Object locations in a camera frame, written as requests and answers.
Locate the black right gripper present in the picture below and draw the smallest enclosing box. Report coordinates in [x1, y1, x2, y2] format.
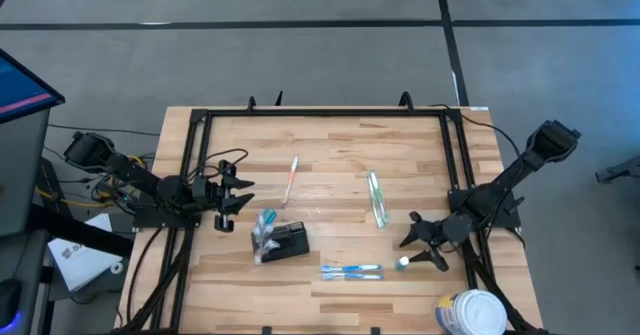
[398, 210, 451, 274]

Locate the blue screen monitor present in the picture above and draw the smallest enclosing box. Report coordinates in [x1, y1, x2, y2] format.
[0, 47, 67, 125]

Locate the thin black floor cable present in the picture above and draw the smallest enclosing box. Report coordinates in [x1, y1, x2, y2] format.
[47, 122, 162, 138]

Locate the black base cable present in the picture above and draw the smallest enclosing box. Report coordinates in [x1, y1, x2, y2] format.
[124, 227, 166, 326]

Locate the green white toothbrush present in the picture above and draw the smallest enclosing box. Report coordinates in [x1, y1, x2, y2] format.
[257, 213, 274, 251]
[365, 169, 387, 230]
[369, 170, 392, 229]

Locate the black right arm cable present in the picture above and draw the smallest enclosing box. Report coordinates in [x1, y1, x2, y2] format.
[427, 102, 526, 176]

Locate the black wire basket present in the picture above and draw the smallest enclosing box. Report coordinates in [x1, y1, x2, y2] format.
[251, 221, 311, 265]

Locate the white printed booklet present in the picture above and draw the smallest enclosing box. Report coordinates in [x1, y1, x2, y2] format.
[47, 212, 124, 293]

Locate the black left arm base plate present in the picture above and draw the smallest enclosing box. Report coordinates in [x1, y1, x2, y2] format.
[132, 188, 205, 230]

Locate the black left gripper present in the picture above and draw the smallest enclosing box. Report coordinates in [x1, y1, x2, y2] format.
[192, 158, 256, 233]

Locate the white lidded tub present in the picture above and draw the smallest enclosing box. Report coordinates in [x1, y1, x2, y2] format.
[432, 288, 509, 335]

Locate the black device with light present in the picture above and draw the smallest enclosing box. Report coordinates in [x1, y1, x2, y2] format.
[0, 277, 24, 335]

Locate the yellow cable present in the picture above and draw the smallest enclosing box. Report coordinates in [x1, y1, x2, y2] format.
[34, 153, 151, 209]

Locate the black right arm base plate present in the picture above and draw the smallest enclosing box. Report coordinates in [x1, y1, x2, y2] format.
[447, 187, 522, 230]

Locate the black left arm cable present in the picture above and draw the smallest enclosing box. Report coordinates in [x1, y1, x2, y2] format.
[187, 147, 250, 181]

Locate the orange white toothbrush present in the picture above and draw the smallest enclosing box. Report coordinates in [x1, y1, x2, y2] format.
[282, 154, 300, 206]

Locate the black metal table frame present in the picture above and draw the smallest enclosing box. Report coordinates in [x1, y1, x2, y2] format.
[115, 105, 549, 335]

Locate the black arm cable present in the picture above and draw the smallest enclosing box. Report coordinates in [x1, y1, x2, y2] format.
[187, 147, 250, 181]
[427, 102, 526, 176]

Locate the black desk beam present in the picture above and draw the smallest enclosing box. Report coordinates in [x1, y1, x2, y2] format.
[27, 202, 135, 259]

